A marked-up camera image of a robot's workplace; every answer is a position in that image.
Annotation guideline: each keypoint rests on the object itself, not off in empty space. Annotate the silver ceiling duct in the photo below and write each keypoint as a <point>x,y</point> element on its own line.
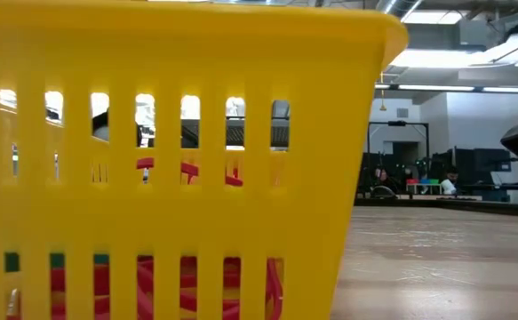
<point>396,5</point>

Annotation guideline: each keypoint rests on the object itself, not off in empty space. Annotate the long ceiling light strip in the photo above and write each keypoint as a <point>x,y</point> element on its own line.
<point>512,89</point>
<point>436,87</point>
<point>382,86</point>

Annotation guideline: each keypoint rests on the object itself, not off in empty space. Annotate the green rubber band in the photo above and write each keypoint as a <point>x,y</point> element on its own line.
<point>12,262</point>

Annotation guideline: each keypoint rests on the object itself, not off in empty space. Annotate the black background station frame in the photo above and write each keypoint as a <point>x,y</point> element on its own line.
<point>396,123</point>

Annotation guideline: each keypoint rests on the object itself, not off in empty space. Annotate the yellow hanging pendant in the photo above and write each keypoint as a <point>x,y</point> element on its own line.
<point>382,106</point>

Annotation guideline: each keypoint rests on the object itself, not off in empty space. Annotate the black background machine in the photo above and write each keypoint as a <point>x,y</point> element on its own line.
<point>485,164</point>

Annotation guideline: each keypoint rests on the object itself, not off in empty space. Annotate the rack with coloured bins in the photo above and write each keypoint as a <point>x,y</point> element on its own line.
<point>423,181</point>

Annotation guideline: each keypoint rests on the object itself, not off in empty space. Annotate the yellow plastic basket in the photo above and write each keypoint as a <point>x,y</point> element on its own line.
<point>307,200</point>

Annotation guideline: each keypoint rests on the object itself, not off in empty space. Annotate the person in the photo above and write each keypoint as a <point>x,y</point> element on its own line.
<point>450,184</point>
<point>382,174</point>

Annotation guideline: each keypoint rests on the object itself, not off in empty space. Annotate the black aluminium table frame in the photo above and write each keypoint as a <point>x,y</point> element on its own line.
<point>463,205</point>

